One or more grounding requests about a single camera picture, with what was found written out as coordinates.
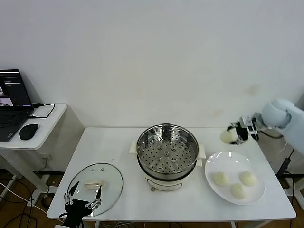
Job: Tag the perforated steel steamer basket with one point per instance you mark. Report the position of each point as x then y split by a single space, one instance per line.
166 154

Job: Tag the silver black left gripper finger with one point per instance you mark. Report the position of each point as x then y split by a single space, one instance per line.
95 204
69 197

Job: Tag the white steamed baozi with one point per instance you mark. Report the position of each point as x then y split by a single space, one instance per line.
238 191
228 137
248 178
221 178

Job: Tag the white wall socket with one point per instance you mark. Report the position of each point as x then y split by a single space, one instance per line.
46 158

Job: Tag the dark open laptop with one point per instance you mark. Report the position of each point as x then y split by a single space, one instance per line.
12 95

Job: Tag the white side desk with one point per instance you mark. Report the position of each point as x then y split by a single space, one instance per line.
47 133

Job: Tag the white floor stand foot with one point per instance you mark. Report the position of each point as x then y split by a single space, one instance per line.
291 187

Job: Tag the white round plate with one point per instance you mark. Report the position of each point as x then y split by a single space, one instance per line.
228 164

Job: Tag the cream electric cooker base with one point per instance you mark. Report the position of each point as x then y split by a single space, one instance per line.
164 184

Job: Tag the black computer mouse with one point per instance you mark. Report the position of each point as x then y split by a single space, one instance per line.
29 131

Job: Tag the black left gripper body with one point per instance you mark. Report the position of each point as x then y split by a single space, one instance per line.
76 210

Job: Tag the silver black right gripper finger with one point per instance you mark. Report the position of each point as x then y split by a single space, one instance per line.
238 142
234 126

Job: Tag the brown round floor object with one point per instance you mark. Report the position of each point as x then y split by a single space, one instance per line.
46 201

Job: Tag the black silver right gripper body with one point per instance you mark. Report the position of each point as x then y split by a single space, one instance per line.
249 129

